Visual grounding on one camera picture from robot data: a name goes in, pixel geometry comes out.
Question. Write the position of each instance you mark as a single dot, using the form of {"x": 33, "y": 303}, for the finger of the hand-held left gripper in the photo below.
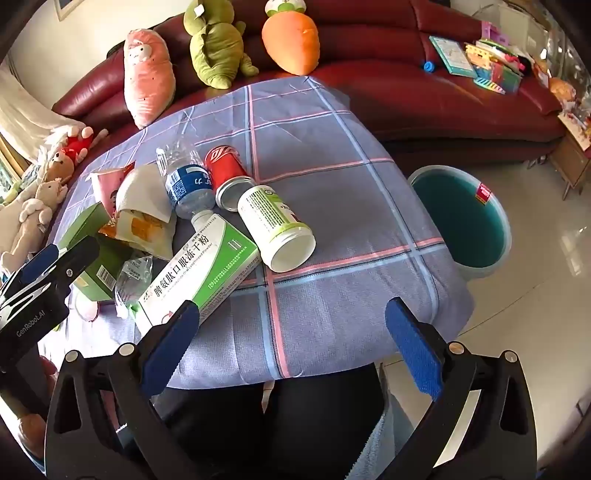
{"x": 78, "y": 261}
{"x": 44, "y": 258}

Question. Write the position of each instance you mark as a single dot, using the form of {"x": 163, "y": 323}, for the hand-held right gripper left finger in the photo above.
{"x": 171, "y": 346}

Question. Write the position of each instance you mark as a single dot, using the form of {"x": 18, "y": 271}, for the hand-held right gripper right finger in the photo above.
{"x": 415, "y": 350}

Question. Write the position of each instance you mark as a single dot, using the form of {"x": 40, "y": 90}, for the green cardboard box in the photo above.
{"x": 99, "y": 272}

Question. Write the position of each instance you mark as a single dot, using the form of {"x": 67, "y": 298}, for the clear plastic bag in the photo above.
{"x": 134, "y": 277}

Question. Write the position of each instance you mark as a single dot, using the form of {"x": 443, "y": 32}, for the yellow orange snack packet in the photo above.
{"x": 138, "y": 230}

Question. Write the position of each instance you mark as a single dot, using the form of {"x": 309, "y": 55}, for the pink snack packet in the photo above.
{"x": 104, "y": 189}

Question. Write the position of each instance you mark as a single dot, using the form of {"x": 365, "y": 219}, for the green and white medicine box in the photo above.
{"x": 207, "y": 263}

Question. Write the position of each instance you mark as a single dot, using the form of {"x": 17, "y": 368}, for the clear bottle with blue label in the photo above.
{"x": 187, "y": 184}

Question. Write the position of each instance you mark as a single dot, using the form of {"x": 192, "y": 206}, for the teal round bin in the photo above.
{"x": 457, "y": 221}

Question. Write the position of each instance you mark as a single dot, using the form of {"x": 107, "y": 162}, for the white bottle with green label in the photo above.
{"x": 272, "y": 217}

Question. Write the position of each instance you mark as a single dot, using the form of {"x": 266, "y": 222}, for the red soda can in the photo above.
{"x": 224, "y": 166}

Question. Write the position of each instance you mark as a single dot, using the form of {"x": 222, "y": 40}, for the person's left hand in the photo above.
{"x": 30, "y": 427}

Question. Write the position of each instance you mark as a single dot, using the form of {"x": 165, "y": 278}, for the beige rabbit plush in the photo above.
{"x": 32, "y": 217}

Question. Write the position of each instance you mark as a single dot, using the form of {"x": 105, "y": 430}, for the brown bear plush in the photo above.
{"x": 60, "y": 166}

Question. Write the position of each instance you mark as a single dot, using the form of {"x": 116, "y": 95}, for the red plush toy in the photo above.
{"x": 76, "y": 145}

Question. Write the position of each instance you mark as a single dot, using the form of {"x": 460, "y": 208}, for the cream cloth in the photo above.
{"x": 27, "y": 115}

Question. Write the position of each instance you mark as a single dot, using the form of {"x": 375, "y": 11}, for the blue checked tablecloth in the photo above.
{"x": 346, "y": 207}

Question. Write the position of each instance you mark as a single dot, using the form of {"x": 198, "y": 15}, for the pink carrot plush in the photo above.
{"x": 147, "y": 78}

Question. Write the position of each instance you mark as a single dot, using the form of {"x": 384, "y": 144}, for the wooden side table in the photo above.
{"x": 572, "y": 161}

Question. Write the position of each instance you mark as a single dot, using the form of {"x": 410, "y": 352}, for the framed picture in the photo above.
{"x": 64, "y": 8}

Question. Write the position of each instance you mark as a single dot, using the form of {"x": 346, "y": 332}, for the green dinosaur plush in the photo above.
{"x": 217, "y": 50}

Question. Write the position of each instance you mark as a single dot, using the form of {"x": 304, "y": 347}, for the red leather sofa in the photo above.
{"x": 392, "y": 92}

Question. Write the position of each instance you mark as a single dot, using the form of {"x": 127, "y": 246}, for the small blue ball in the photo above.
{"x": 430, "y": 66}

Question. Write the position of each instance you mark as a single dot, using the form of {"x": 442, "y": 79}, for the pile of colourful toys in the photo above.
{"x": 496, "y": 64}

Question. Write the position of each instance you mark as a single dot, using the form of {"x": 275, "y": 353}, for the teal book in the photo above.
{"x": 452, "y": 55}

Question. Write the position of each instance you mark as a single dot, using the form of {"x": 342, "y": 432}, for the small orange plush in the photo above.
{"x": 562, "y": 88}

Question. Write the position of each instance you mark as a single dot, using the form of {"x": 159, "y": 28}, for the orange carrot plush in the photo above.
{"x": 291, "y": 41}

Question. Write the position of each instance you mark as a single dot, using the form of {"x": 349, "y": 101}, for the glass display cabinet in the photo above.
{"x": 563, "y": 41}

